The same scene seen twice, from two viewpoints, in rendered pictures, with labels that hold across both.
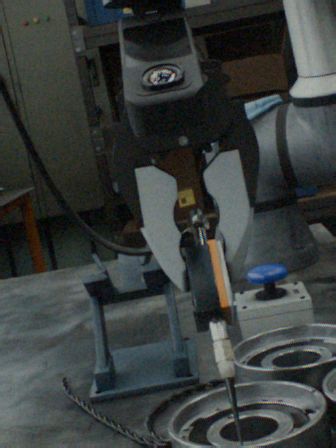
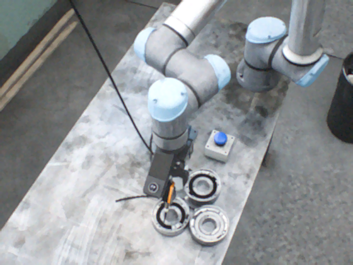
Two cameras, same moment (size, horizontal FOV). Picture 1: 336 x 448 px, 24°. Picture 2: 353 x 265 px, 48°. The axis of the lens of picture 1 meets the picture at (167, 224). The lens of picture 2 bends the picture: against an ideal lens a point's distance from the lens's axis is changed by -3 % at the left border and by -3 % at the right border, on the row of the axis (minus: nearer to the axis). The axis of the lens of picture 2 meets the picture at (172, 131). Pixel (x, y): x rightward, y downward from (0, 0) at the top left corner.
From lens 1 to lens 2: 0.86 m
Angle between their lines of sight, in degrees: 50
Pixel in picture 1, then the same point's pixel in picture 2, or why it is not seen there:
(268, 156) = (264, 58)
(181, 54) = (162, 178)
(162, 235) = not seen: hidden behind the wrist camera
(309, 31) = (293, 38)
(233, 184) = (179, 182)
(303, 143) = (278, 64)
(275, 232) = (259, 78)
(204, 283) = (166, 195)
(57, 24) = not seen: outside the picture
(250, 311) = (208, 149)
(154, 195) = not seen: hidden behind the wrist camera
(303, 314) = (224, 156)
